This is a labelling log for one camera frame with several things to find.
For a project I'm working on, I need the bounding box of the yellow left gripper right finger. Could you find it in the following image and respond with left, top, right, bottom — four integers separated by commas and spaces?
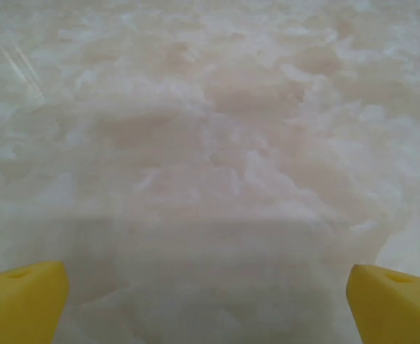
345, 264, 420, 344

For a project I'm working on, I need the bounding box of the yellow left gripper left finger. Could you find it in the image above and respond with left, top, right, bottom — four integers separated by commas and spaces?
0, 260, 70, 344

